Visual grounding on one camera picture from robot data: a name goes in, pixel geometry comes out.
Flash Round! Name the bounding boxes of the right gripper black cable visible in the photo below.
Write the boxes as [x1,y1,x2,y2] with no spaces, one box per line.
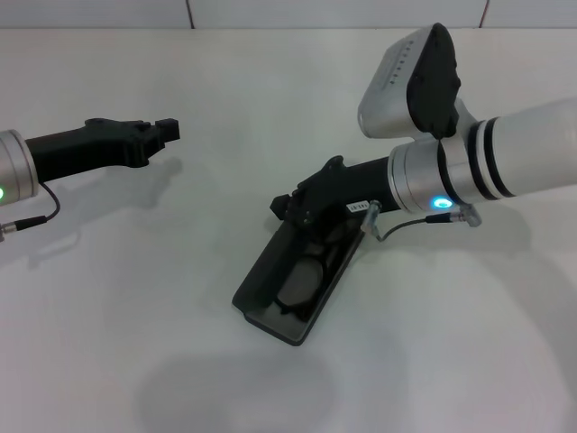
[360,199,483,243]

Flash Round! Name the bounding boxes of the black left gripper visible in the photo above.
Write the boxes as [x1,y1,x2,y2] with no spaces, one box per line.
[24,117,182,184]

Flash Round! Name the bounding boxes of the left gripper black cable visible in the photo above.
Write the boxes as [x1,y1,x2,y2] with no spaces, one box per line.
[0,181,62,243]

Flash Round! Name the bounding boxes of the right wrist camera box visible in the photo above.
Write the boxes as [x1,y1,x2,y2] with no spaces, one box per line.
[357,23,463,141]

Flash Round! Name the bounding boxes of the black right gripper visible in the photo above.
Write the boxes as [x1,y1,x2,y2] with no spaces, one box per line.
[269,155,400,227]

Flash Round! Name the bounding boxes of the black round-frame glasses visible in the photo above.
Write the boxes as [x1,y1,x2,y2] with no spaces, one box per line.
[275,219,358,319]

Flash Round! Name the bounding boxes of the black glasses case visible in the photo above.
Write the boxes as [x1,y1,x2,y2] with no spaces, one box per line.
[231,215,369,348]

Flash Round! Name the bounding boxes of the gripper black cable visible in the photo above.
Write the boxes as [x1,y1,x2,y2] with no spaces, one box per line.
[0,181,62,243]
[360,199,483,243]

